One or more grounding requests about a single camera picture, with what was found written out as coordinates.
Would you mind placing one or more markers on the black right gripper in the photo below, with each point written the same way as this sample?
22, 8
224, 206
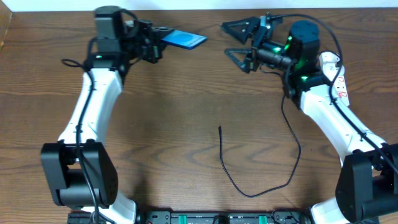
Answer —
255, 48

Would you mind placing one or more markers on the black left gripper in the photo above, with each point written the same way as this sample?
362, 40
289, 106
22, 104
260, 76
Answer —
149, 43

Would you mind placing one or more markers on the blue Galaxy smartphone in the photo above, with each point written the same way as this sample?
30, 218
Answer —
184, 40

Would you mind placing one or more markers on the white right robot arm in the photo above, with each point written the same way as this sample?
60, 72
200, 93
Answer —
314, 80

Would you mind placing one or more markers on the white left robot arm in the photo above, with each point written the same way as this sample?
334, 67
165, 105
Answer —
79, 172

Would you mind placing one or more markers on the white power strip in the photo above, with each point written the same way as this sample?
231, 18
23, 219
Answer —
340, 87

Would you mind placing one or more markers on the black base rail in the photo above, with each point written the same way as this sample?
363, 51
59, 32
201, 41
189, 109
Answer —
280, 216

